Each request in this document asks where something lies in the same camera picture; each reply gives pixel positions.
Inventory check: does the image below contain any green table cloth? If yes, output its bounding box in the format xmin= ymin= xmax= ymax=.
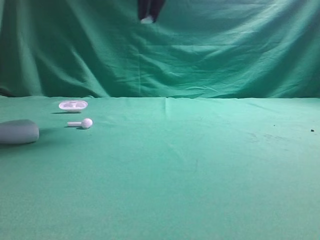
xmin=0 ymin=97 xmax=320 ymax=240

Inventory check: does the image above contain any white bluetooth earbud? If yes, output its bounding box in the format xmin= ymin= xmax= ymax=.
xmin=140 ymin=15 xmax=154 ymax=24

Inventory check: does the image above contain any white earbud charging case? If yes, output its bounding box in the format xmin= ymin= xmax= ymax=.
xmin=0 ymin=119 xmax=40 ymax=145

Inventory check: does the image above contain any green backdrop cloth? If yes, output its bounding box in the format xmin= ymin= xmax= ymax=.
xmin=0 ymin=0 xmax=320 ymax=99

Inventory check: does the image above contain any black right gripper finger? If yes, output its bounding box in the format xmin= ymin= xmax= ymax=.
xmin=137 ymin=0 xmax=150 ymax=20

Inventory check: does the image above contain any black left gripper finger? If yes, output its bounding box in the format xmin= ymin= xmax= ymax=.
xmin=149 ymin=0 xmax=166 ymax=23

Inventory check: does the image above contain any white earbud case lid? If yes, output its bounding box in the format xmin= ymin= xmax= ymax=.
xmin=58 ymin=100 xmax=88 ymax=113

